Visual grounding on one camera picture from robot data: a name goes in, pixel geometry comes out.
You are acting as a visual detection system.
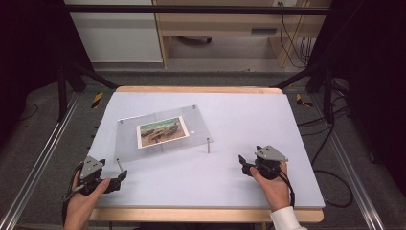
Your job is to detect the dark curtain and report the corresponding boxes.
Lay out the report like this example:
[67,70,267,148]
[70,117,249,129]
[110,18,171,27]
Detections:
[0,0,94,151]
[305,0,406,196]

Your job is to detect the yellow clamp right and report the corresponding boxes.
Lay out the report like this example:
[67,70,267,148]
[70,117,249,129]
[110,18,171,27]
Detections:
[294,93,314,109]

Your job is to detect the wooden desk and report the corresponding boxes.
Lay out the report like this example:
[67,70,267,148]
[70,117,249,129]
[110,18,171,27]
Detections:
[151,0,333,69]

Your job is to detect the person's right hand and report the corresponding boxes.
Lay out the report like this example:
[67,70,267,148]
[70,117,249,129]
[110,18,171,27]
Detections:
[249,161,292,212]

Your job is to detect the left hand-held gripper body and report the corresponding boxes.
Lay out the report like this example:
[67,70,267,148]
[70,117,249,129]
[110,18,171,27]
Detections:
[76,155,113,196]

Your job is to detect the hanging black desk cables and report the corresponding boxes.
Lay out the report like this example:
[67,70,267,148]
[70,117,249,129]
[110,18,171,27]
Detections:
[278,1,313,69]

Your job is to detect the aluminium floor rail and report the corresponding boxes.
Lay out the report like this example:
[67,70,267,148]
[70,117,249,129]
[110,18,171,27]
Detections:
[0,91,81,230]
[310,93,386,230]

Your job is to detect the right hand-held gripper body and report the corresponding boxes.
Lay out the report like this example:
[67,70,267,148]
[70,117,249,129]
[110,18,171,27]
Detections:
[253,145,289,181]

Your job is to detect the yellow clamp left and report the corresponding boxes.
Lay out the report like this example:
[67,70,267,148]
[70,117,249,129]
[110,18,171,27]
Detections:
[90,91,105,110]

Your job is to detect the wooden table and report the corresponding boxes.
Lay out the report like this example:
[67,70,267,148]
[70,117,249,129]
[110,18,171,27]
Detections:
[88,84,325,224]

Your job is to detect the person's left hand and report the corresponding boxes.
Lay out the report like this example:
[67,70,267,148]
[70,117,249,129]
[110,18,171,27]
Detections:
[63,169,111,230]

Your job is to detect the white table mat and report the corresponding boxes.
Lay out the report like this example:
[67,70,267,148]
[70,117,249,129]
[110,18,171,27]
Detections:
[87,91,327,210]

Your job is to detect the yellow clamp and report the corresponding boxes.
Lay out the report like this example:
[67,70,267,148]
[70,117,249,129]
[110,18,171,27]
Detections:
[294,93,314,109]
[90,91,105,110]

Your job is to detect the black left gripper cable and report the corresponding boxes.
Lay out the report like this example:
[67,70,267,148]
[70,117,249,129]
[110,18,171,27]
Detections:
[61,163,84,226]

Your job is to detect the black metal stand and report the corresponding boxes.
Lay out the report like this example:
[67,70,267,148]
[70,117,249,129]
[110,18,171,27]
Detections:
[56,58,120,123]
[273,61,335,125]

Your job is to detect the black metal crossbar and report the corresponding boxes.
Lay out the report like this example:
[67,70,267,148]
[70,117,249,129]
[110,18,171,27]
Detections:
[62,4,333,16]

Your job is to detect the thin black floor cable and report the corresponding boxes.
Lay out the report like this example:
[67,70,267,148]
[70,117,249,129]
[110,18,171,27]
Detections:
[18,102,39,123]

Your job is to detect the black floor cables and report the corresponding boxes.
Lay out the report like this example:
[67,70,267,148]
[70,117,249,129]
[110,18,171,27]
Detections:
[297,78,354,209]

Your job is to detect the white cabinet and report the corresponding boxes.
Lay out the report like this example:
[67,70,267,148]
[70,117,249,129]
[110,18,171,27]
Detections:
[63,0,164,64]

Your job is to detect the clear acrylic photo frame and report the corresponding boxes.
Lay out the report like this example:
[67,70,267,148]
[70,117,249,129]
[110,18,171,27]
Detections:
[113,103,214,173]

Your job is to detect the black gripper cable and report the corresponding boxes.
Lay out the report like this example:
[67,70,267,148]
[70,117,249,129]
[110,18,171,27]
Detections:
[276,169,297,208]
[61,163,84,226]

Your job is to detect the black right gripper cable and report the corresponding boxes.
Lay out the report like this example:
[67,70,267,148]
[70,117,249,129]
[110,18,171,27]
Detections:
[276,169,297,208]

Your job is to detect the painted boats picture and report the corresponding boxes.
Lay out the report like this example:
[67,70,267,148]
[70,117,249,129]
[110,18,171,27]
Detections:
[136,115,191,150]

